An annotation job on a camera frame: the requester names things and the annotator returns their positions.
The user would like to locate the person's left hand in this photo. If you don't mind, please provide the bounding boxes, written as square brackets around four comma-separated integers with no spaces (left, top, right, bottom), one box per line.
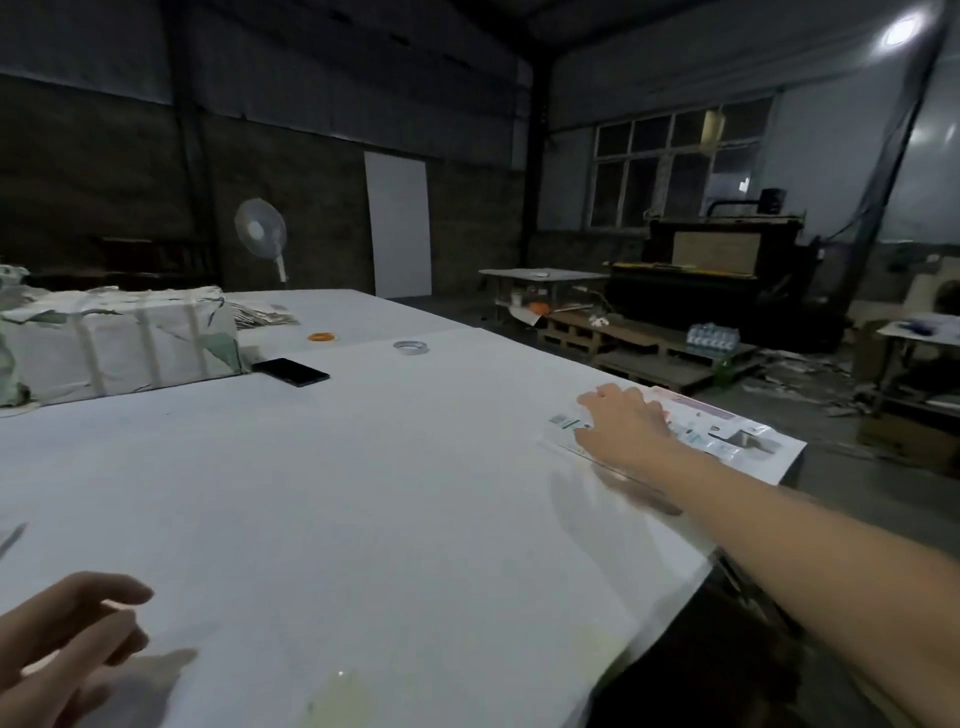
[0,571,155,728]

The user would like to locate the person's right hand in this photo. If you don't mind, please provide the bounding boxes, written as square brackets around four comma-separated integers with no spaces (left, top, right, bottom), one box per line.
[574,382,677,482]

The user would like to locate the stack of finished cartons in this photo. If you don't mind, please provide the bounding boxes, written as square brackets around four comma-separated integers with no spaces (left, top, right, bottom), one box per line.
[543,385,782,470]

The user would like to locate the person's right forearm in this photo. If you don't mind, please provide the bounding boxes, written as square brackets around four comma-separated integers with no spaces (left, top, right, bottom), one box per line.
[645,447,960,728]

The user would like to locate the low wooden pallets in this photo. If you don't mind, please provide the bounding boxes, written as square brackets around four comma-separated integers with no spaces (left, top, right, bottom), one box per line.
[537,307,767,395]

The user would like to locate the pack of clear bottles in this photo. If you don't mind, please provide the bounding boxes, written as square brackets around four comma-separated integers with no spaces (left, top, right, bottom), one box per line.
[685,322,743,356]

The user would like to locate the cluttered side table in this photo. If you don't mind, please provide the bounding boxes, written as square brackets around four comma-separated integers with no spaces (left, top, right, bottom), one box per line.
[478,267,611,324]

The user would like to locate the dark workshop machine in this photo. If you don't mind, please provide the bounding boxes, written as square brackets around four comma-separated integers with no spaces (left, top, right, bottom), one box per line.
[607,187,842,354]

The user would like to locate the large paned window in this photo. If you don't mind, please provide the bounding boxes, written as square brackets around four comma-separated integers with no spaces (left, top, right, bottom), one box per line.
[588,97,774,231]

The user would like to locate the brown cardboard carton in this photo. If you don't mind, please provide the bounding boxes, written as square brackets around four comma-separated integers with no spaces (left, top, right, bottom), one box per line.
[858,408,960,479]

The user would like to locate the white board panel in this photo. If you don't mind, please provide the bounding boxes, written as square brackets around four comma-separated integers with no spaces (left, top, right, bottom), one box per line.
[364,150,434,300]

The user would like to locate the small cluttered work table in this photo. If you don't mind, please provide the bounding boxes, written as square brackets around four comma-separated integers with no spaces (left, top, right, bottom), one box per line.
[874,312,960,414]

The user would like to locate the green printed wrapped bundle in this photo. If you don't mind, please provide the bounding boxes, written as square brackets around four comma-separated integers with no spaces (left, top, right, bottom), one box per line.
[0,265,32,410]

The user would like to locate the black smartphone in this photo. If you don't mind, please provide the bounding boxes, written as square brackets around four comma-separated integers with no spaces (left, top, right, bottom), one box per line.
[250,357,332,389]

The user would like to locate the small white paper stack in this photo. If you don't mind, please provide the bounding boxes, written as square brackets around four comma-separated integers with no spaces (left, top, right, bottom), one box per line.
[225,300,299,329]

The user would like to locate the dark wooden chair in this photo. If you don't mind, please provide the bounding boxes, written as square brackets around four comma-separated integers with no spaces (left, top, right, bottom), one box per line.
[93,232,204,287]

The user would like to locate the white standing fan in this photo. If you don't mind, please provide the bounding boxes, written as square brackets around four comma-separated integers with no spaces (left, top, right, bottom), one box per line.
[234,198,290,285]

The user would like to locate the white strapped wrapped bundle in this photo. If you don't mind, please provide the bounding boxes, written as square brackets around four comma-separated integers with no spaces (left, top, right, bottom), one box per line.
[0,285,242,407]

